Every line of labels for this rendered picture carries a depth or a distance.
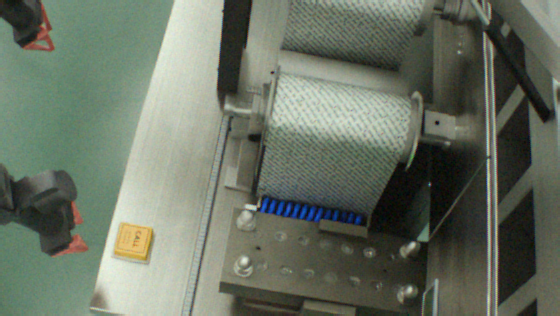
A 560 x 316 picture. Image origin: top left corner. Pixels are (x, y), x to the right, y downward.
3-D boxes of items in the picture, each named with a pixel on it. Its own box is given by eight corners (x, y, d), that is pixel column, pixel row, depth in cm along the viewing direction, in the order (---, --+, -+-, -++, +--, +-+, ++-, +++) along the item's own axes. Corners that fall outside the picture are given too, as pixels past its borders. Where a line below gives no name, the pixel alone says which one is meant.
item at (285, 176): (256, 194, 146) (266, 145, 130) (369, 215, 146) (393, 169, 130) (255, 196, 146) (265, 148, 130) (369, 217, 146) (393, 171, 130)
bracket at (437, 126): (422, 114, 128) (425, 108, 126) (452, 120, 128) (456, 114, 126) (421, 137, 125) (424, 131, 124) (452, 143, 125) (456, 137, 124)
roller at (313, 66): (275, 74, 149) (282, 36, 139) (394, 96, 149) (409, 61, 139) (266, 120, 144) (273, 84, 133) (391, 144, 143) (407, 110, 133)
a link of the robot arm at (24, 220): (-5, 194, 120) (-1, 223, 118) (26, 177, 118) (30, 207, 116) (21, 206, 126) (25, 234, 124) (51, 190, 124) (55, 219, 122)
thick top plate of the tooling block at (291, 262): (231, 220, 149) (233, 206, 143) (420, 253, 149) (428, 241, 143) (217, 292, 141) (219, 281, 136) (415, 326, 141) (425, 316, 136)
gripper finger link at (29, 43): (62, 26, 158) (36, 5, 150) (66, 50, 155) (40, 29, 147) (38, 40, 160) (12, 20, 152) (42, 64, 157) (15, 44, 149)
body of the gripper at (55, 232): (67, 193, 131) (42, 179, 125) (75, 242, 127) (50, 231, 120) (40, 207, 133) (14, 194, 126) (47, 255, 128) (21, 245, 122)
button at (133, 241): (121, 225, 154) (120, 220, 152) (153, 231, 154) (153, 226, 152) (114, 255, 150) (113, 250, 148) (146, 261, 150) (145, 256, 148)
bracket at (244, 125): (225, 168, 163) (235, 87, 136) (254, 173, 163) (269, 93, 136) (222, 188, 160) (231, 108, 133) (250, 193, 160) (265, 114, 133)
